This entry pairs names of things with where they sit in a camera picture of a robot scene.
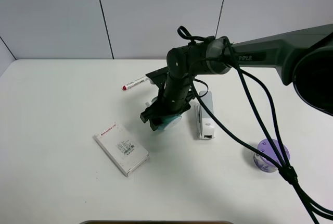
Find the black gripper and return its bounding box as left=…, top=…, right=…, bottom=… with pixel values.
left=149, top=74, right=195, bottom=131

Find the dark green robot arm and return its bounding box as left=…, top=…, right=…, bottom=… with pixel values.
left=140, top=24, right=332, bottom=130

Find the grey white stapler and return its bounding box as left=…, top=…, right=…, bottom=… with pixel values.
left=195, top=91, right=215, bottom=140

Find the red capped white marker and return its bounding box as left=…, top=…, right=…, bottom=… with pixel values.
left=122, top=76, right=149, bottom=91

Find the white flat cardboard box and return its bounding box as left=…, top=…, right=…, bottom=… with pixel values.
left=93, top=122, right=149, bottom=177

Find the purple lidded round jar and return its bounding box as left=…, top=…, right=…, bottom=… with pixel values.
left=253, top=139, right=280, bottom=173

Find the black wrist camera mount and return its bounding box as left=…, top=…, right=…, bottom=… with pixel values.
left=146, top=67, right=169, bottom=88

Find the black cable bundle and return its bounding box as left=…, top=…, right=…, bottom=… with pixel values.
left=177, top=26, right=333, bottom=224

